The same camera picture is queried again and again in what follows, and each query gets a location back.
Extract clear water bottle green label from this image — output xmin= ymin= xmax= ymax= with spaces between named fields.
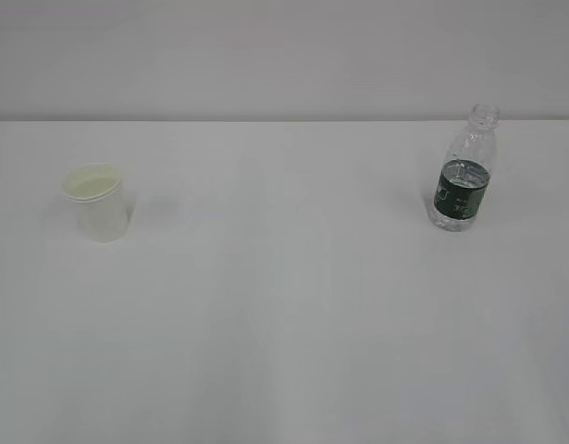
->
xmin=431 ymin=105 xmax=500 ymax=232

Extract white paper cup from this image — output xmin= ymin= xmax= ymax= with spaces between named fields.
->
xmin=62 ymin=164 xmax=129 ymax=242

